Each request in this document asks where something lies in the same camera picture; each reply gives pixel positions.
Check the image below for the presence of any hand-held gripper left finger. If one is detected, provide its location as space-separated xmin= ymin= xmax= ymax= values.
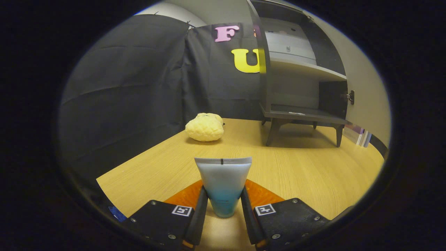
xmin=122 ymin=180 xmax=209 ymax=250

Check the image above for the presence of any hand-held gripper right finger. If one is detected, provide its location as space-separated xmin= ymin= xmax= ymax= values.
xmin=240 ymin=179 xmax=331 ymax=251

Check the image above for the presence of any white and blue tube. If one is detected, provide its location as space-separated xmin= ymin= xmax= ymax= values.
xmin=194 ymin=157 xmax=252 ymax=218

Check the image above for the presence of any blue plastic item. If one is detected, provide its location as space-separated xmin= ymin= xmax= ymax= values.
xmin=108 ymin=206 xmax=128 ymax=222

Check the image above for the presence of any yellow plush toy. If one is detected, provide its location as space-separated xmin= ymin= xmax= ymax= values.
xmin=185 ymin=113 xmax=224 ymax=142

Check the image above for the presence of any black backdrop cloth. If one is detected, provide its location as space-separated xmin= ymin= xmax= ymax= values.
xmin=57 ymin=14 xmax=266 ymax=210

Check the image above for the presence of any dark grey cabinet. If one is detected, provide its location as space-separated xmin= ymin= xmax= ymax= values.
xmin=247 ymin=0 xmax=353 ymax=147

